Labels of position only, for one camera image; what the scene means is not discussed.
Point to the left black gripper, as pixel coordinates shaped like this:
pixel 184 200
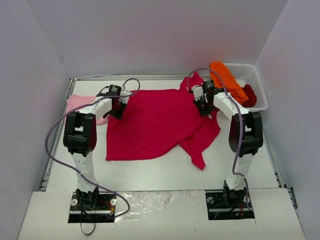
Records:
pixel 117 112

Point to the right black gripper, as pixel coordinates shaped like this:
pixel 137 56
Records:
pixel 204 110

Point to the magenta t shirt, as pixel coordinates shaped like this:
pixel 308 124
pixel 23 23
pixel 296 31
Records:
pixel 156 121

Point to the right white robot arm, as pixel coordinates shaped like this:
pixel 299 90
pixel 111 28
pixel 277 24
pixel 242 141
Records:
pixel 245 134

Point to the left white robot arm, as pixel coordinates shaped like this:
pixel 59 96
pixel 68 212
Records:
pixel 80 135

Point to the orange t shirt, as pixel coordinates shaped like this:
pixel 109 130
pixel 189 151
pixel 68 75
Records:
pixel 230 83

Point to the dark red t shirt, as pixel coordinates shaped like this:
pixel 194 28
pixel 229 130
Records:
pixel 252 98

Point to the folded pink t shirt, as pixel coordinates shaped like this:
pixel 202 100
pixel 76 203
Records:
pixel 78 100

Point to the white plastic basket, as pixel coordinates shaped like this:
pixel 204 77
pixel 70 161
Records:
pixel 246 74

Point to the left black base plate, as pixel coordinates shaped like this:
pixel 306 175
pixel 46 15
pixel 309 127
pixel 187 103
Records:
pixel 103 212

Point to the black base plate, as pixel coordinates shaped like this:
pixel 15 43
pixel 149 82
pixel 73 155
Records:
pixel 103 212
pixel 239 207

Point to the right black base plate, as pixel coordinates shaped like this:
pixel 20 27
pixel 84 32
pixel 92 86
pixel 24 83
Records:
pixel 239 207

